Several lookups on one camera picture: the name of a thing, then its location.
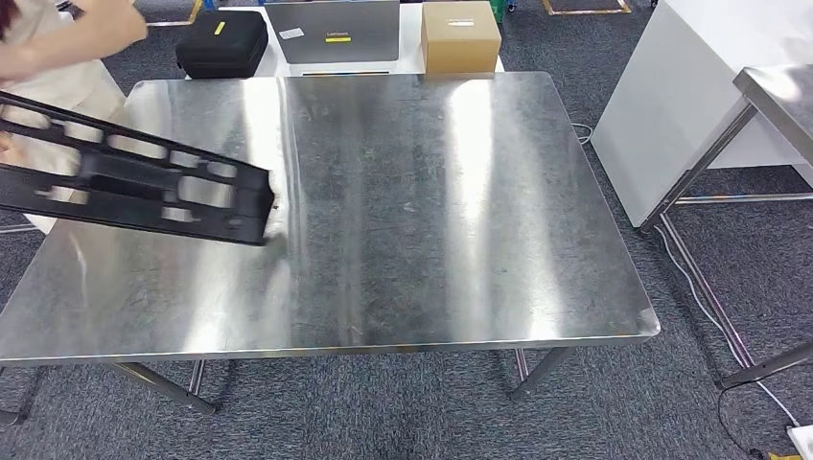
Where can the person's hand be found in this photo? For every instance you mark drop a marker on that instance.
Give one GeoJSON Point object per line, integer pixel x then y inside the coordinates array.
{"type": "Point", "coordinates": [7, 150]}

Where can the long black plastic part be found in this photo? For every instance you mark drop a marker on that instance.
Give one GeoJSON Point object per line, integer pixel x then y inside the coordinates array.
{"type": "Point", "coordinates": [127, 168]}

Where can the person's forearm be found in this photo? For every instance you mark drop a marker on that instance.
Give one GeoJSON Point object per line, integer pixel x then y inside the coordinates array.
{"type": "Point", "coordinates": [95, 32]}

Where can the stainless steel workbench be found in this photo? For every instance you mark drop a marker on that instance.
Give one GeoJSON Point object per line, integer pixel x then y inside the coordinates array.
{"type": "Point", "coordinates": [413, 222]}

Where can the person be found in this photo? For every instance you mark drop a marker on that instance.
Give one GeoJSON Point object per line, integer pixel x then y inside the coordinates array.
{"type": "Point", "coordinates": [38, 16]}

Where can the black hard carry case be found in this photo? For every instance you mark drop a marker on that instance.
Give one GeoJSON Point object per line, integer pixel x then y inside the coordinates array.
{"type": "Point", "coordinates": [222, 47]}

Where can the stainless steel table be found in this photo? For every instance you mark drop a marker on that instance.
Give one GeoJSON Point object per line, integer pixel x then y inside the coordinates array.
{"type": "Point", "coordinates": [781, 101]}
{"type": "Point", "coordinates": [9, 419]}

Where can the grey laptop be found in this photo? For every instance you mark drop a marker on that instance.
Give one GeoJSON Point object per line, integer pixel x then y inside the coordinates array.
{"type": "Point", "coordinates": [330, 22]}

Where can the brown cardboard box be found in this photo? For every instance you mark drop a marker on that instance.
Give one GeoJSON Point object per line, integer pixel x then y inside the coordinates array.
{"type": "Point", "coordinates": [460, 44]}

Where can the green plastic crate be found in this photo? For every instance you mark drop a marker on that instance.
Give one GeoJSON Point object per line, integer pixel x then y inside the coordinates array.
{"type": "Point", "coordinates": [498, 9]}

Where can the white cabinet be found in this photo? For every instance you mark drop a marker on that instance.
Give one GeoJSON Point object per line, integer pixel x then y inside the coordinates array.
{"type": "Point", "coordinates": [667, 95]}

